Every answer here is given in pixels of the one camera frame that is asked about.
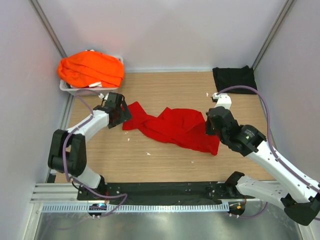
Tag right corner post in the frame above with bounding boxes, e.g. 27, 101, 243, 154
251, 0, 297, 71

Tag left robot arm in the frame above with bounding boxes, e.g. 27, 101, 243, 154
47, 92, 132, 200

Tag orange t-shirt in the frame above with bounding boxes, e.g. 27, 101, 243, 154
56, 50, 125, 89

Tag folded black t-shirt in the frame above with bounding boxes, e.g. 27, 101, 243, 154
212, 65, 257, 92

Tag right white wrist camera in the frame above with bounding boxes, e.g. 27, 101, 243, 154
211, 92, 232, 110

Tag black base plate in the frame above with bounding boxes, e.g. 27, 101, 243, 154
76, 181, 256, 207

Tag red t-shirt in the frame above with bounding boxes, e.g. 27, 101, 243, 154
122, 101, 220, 156

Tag white red garment in basket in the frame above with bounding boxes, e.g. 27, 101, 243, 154
70, 81, 102, 89

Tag purple cable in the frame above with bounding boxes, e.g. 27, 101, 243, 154
62, 89, 129, 217
216, 85, 320, 222

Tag slotted cable duct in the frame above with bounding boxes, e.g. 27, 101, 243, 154
41, 202, 230, 214

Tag white plastic basket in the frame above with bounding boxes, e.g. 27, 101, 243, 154
58, 56, 125, 97

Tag corner post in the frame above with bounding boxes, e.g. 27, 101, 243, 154
251, 0, 297, 71
29, 0, 67, 58

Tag left corner post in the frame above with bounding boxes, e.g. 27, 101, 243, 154
29, 0, 67, 58

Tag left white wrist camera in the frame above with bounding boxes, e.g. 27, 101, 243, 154
98, 92, 109, 101

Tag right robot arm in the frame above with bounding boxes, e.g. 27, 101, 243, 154
206, 106, 320, 226

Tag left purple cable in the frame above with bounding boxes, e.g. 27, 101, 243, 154
62, 89, 129, 217

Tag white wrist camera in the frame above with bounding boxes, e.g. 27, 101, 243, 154
211, 92, 232, 110
98, 92, 109, 101

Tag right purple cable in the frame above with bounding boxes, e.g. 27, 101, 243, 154
216, 85, 320, 222

